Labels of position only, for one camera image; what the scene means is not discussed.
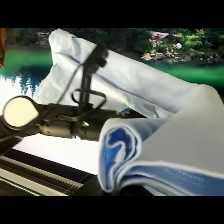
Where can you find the silver frame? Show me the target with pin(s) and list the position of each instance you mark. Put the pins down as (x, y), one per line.
(26, 176)

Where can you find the brown garment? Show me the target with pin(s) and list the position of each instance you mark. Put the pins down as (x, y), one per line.
(2, 46)

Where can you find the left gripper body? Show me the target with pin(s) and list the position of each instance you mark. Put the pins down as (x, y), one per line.
(76, 123)

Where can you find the light blue shirt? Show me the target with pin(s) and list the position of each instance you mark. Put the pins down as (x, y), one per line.
(166, 133)

